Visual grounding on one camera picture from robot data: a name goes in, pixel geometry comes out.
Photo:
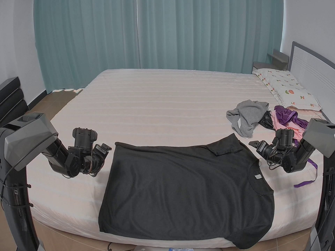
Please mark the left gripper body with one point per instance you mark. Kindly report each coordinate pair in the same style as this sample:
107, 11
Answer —
97, 163

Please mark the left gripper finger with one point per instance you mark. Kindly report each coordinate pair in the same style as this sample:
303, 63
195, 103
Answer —
107, 146

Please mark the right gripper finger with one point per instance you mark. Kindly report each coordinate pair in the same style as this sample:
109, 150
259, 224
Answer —
254, 143

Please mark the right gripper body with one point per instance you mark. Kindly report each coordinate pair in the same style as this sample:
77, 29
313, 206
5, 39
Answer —
268, 153

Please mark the black T-shirt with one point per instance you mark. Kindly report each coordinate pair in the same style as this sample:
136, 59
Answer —
178, 184

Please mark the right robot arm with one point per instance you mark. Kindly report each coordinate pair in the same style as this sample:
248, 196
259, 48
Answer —
318, 135

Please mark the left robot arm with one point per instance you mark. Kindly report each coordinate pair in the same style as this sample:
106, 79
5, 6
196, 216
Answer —
28, 137

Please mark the pile of clothes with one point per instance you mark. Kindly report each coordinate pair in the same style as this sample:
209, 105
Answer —
284, 118

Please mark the grey garment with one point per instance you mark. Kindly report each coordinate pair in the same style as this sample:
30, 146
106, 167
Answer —
248, 114

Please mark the white printed pillow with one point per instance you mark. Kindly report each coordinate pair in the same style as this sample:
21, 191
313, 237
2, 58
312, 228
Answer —
290, 87

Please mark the grey bedside table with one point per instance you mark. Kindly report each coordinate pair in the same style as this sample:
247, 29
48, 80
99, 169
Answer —
277, 59

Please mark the black chest of drawers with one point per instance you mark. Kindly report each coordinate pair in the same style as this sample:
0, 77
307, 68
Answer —
11, 98

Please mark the blue-green curtain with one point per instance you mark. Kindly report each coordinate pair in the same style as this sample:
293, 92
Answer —
83, 30
209, 27

